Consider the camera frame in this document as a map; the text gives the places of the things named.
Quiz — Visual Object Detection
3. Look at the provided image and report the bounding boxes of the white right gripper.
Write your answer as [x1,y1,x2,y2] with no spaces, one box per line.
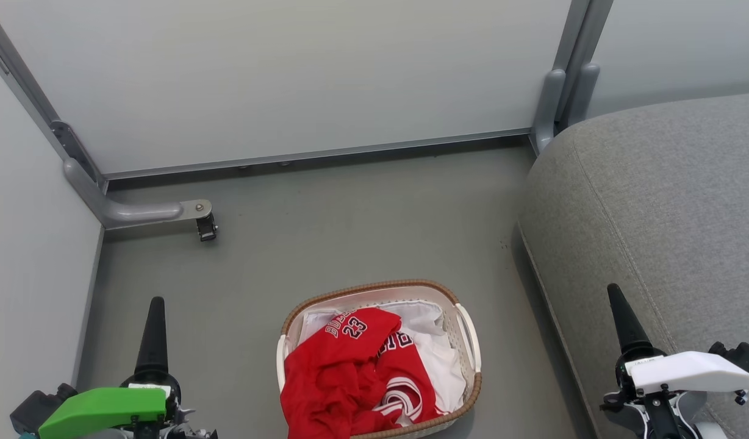
[600,284,749,421]

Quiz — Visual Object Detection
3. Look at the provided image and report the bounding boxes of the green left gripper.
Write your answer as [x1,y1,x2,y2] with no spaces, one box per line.
[38,297,218,439]

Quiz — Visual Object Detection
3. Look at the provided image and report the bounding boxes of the red shorts with white stripe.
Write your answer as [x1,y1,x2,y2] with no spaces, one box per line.
[280,307,403,439]

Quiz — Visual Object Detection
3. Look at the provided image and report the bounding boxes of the red Bulls 23 jersey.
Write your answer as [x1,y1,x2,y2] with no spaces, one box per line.
[374,329,443,427]

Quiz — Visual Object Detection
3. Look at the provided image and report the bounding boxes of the grey fabric sofa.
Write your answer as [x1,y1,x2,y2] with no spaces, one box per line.
[517,91,749,439]

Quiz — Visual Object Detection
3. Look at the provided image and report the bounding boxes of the white cloth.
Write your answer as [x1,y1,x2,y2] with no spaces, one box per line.
[298,300,468,415]

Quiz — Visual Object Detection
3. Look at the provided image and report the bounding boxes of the black caster wheel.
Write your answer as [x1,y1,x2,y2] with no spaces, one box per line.
[195,213,219,243]

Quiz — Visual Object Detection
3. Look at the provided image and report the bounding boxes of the grey partition foot bar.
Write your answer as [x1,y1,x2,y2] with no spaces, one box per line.
[62,157,213,231]

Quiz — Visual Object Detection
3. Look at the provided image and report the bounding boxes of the white laundry basket brown rim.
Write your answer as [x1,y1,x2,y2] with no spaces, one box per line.
[276,279,483,439]

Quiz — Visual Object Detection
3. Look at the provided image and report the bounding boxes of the grey partition post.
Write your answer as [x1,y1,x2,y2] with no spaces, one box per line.
[529,0,614,154]

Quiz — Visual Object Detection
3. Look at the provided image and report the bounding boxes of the grey partition bottom rail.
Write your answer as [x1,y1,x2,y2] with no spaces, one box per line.
[103,127,532,181]

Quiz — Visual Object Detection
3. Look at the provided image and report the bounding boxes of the grey partition corner rail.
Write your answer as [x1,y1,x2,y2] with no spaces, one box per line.
[0,6,108,191]

